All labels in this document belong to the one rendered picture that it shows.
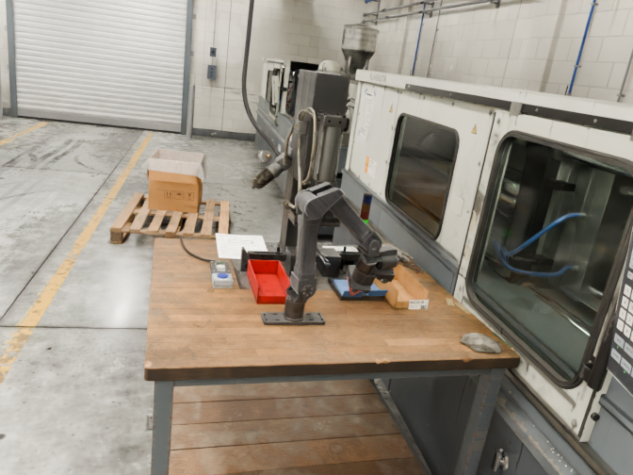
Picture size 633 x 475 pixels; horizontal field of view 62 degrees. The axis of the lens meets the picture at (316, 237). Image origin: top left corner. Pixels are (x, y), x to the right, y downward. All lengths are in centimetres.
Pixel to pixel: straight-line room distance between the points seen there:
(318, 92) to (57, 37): 960
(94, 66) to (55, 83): 80
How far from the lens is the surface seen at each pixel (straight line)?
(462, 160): 231
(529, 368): 179
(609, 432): 160
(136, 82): 1110
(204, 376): 145
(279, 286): 191
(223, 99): 1111
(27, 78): 1149
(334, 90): 198
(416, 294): 198
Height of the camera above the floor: 167
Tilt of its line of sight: 18 degrees down
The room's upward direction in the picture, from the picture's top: 8 degrees clockwise
